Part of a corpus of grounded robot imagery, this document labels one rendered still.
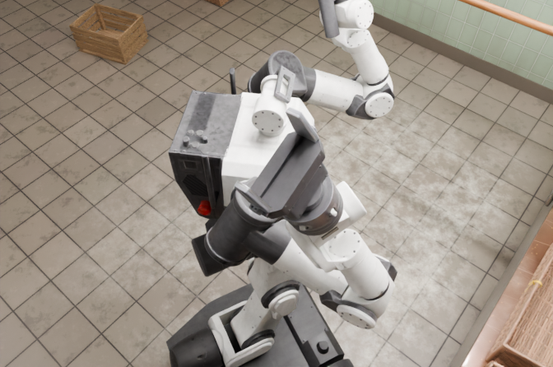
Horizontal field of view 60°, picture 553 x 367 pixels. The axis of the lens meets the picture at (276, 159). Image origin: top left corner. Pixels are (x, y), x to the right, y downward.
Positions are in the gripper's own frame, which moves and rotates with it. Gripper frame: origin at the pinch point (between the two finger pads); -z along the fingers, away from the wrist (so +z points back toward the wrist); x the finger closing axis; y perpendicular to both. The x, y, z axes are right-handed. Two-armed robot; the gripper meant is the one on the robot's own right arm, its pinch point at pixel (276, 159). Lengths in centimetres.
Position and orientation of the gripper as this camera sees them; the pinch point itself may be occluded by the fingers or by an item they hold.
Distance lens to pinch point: 58.4
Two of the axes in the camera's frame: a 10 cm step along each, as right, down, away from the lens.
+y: 7.6, 4.1, -5.0
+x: 5.6, -8.1, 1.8
